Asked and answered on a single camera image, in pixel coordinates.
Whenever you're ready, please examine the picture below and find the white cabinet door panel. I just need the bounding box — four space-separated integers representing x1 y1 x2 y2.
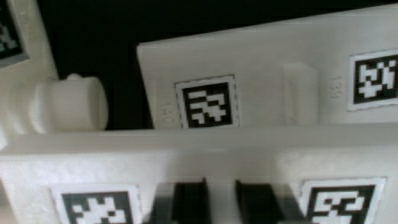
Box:
0 124 398 224
137 3 398 129

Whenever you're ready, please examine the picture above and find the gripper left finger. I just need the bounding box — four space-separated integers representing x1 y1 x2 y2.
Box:
148 180 212 224

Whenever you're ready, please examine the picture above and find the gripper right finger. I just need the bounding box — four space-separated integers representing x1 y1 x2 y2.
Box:
235 181 295 224

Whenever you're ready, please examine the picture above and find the white cabinet body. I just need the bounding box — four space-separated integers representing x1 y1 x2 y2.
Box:
0 0 109 152

